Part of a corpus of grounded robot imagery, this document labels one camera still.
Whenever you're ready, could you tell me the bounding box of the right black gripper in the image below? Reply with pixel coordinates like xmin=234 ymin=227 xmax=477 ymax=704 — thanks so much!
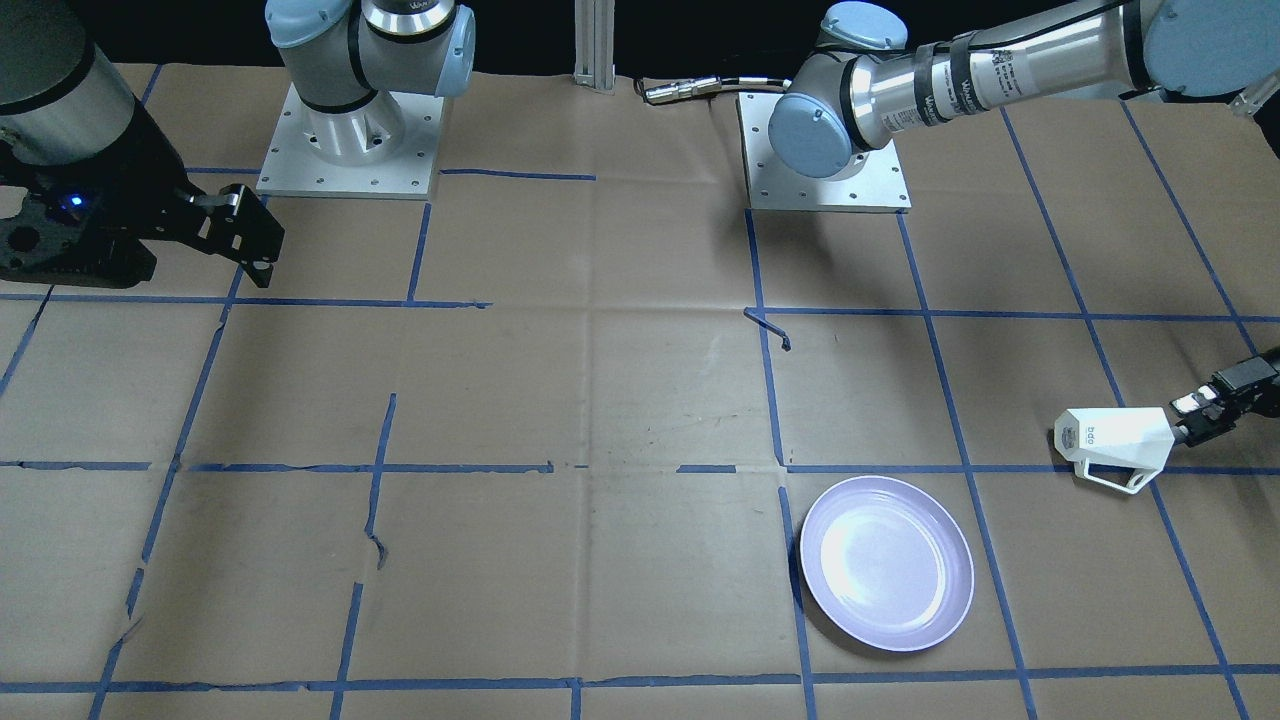
xmin=1 ymin=102 xmax=284 ymax=290

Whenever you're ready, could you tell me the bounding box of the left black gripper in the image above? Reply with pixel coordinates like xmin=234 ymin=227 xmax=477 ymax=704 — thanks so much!
xmin=1170 ymin=348 xmax=1279 ymax=446

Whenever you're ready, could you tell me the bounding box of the white faceted cup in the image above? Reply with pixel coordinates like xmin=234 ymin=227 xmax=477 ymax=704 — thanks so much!
xmin=1052 ymin=407 xmax=1178 ymax=496

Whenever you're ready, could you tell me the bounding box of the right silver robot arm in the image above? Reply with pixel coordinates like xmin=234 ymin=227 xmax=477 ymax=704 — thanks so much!
xmin=1 ymin=1 xmax=477 ymax=290

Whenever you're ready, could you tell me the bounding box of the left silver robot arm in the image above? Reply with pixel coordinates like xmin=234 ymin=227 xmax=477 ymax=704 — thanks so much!
xmin=733 ymin=1 xmax=1277 ymax=470

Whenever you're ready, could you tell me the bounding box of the lilac plate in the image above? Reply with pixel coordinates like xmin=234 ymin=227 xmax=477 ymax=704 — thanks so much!
xmin=797 ymin=475 xmax=977 ymax=653

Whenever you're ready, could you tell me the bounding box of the brown paper table cover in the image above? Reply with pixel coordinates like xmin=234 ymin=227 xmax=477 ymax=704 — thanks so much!
xmin=1 ymin=76 xmax=1277 ymax=719

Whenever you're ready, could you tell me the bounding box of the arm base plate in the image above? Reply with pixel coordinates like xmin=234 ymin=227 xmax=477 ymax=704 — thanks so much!
xmin=739 ymin=92 xmax=913 ymax=213
xmin=256 ymin=87 xmax=448 ymax=201

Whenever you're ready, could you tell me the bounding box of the aluminium frame post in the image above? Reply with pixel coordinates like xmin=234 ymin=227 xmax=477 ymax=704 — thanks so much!
xmin=572 ymin=0 xmax=616 ymax=95

